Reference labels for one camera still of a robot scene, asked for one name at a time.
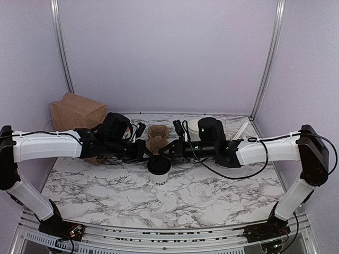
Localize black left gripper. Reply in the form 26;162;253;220
105;137;155;164

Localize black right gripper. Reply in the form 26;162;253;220
158;137;217;163

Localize black plastic cup lid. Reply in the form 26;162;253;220
147;157;171;175

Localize white paper coffee cup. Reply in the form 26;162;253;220
147;156;171;186

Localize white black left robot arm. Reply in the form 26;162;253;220
1;113;153;235

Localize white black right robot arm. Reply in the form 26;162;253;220
158;117;330;237

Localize brown paper takeout bag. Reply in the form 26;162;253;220
50;92;109;166

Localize brown cardboard cup carrier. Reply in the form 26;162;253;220
146;125;169;157

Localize orange white bowl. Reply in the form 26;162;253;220
122;126;133;140

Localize white utensil holder cup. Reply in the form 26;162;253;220
225;129;238;141

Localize white plastic stirrers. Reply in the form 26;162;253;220
233;121;249;140

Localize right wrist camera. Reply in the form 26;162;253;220
173;120;189;142

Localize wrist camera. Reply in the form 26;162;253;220
132;122;146;140
173;120;189;142

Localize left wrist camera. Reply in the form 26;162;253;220
132;122;146;140

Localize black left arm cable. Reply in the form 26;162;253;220
7;129;138;165

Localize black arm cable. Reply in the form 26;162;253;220
7;129;138;165
181;120;339;180

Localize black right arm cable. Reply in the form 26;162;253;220
181;120;339;180

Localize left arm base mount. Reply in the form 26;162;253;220
36;199;85;241

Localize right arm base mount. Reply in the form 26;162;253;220
243;210;291;243

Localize left aluminium corner post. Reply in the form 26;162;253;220
50;0;75;94

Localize aluminium corner post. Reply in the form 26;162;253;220
250;0;286;121
50;0;75;94

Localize right aluminium corner post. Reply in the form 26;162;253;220
250;0;286;121

